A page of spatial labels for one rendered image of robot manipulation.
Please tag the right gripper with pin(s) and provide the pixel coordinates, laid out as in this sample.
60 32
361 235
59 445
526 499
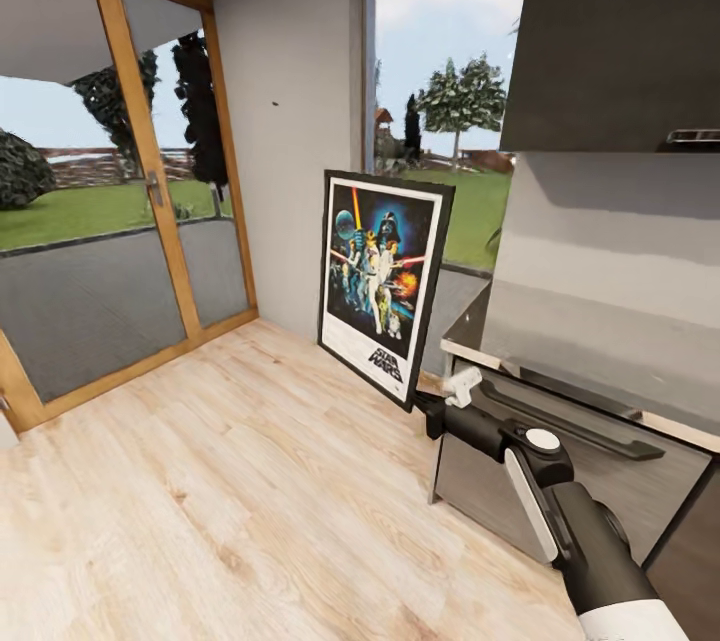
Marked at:
442 418

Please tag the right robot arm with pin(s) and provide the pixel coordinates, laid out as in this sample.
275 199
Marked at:
582 538

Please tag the door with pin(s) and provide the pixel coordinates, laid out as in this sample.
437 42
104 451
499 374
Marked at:
123 242

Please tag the dishwasher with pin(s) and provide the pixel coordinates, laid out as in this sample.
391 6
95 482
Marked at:
642 474

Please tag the cabinet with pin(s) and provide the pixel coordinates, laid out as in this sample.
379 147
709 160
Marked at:
615 76

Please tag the poster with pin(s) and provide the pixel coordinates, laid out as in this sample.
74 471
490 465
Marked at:
383 240

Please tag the fixed window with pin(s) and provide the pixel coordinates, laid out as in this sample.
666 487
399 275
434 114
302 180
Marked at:
434 84

